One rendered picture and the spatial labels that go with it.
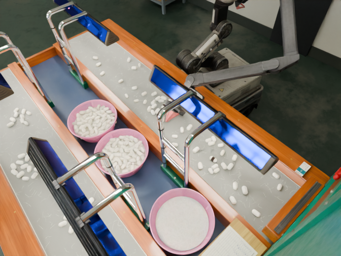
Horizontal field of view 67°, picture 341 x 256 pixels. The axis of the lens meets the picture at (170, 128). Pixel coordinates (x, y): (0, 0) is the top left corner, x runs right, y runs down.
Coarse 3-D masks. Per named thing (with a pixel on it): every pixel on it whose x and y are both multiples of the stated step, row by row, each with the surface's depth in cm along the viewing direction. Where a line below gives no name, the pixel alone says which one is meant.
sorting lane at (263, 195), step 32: (128, 64) 169; (128, 96) 152; (160, 96) 150; (192, 128) 135; (192, 160) 124; (224, 160) 123; (224, 192) 114; (256, 192) 113; (288, 192) 112; (256, 224) 105
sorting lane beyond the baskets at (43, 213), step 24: (24, 96) 155; (0, 120) 145; (24, 120) 144; (0, 144) 135; (24, 144) 134; (24, 192) 118; (48, 192) 117; (96, 192) 116; (48, 216) 111; (48, 240) 105; (72, 240) 104; (120, 240) 103
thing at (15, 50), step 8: (0, 32) 130; (8, 40) 134; (0, 48) 121; (8, 48) 123; (16, 48) 125; (16, 56) 142; (24, 64) 132; (32, 72) 138; (32, 80) 148; (40, 88) 146
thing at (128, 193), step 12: (96, 156) 83; (108, 156) 87; (72, 168) 82; (84, 168) 81; (108, 168) 91; (60, 180) 78; (120, 180) 94; (120, 192) 76; (132, 192) 80; (96, 204) 74; (108, 204) 74; (132, 204) 101; (84, 216) 71; (144, 216) 100
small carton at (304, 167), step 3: (303, 162) 116; (300, 165) 115; (303, 165) 115; (306, 165) 115; (309, 165) 115; (297, 168) 114; (300, 168) 114; (303, 168) 114; (306, 168) 114; (309, 168) 114; (297, 171) 114; (300, 171) 113; (303, 171) 113; (306, 171) 114; (300, 174) 113; (303, 174) 112
